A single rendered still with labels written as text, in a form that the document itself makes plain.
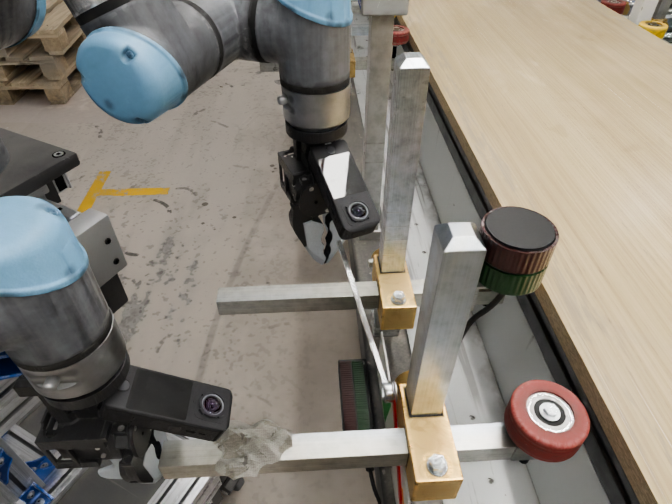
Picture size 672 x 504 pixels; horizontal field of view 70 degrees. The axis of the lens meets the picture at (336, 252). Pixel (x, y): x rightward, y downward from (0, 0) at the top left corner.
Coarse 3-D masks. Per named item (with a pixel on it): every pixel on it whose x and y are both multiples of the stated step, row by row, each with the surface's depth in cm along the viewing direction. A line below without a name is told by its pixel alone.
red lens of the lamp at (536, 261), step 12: (480, 228) 39; (492, 240) 38; (492, 252) 38; (504, 252) 37; (516, 252) 37; (528, 252) 37; (540, 252) 37; (552, 252) 38; (492, 264) 39; (504, 264) 38; (516, 264) 37; (528, 264) 37; (540, 264) 38
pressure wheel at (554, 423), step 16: (528, 384) 53; (544, 384) 53; (512, 400) 52; (528, 400) 52; (544, 400) 52; (560, 400) 52; (576, 400) 51; (512, 416) 51; (528, 416) 50; (544, 416) 50; (560, 416) 50; (576, 416) 50; (512, 432) 51; (528, 432) 49; (544, 432) 49; (560, 432) 49; (576, 432) 49; (528, 448) 50; (544, 448) 48; (560, 448) 48; (576, 448) 48
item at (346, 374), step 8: (344, 368) 79; (344, 376) 78; (344, 384) 76; (352, 384) 76; (344, 392) 75; (352, 392) 75; (344, 400) 74; (352, 400) 74; (344, 408) 73; (352, 408) 73; (344, 416) 72; (352, 416) 72; (344, 424) 71; (352, 424) 71
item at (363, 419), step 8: (352, 368) 79; (360, 368) 79; (360, 376) 78; (360, 384) 76; (360, 392) 75; (360, 400) 74; (360, 408) 73; (360, 416) 72; (368, 416) 72; (360, 424) 71; (368, 424) 71
